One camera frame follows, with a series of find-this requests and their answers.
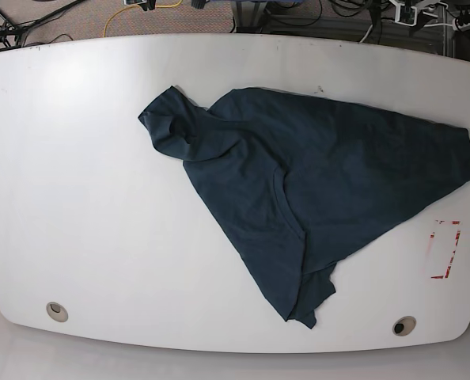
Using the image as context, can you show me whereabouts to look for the yellow cable on floor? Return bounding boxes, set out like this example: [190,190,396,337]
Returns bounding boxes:
[103,0,184,38]

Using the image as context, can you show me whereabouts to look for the table cable grommet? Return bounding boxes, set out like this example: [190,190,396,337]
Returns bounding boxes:
[392,316,417,336]
[46,302,68,323]

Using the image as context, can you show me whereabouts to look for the dark teal T-shirt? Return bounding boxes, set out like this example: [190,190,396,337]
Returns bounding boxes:
[139,87,470,328]

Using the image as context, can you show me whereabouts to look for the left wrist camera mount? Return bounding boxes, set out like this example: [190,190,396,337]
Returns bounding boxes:
[389,0,448,27]

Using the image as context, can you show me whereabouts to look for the black tripod stand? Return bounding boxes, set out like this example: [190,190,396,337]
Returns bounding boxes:
[0,0,85,51]

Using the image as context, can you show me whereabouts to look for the white cable on floor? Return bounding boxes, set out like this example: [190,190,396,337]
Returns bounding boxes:
[358,21,456,44]

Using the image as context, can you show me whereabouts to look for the left table cable grommet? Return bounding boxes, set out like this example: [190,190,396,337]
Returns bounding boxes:
[46,302,68,323]

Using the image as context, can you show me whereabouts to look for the right table cable grommet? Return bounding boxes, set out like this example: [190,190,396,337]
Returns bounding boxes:
[392,316,417,336]

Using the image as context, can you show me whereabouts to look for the grey metal frame leg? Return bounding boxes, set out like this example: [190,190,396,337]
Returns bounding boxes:
[231,1,268,34]

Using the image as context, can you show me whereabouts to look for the red tape rectangle marking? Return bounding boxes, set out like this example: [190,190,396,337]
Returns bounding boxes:
[425,220,461,279]

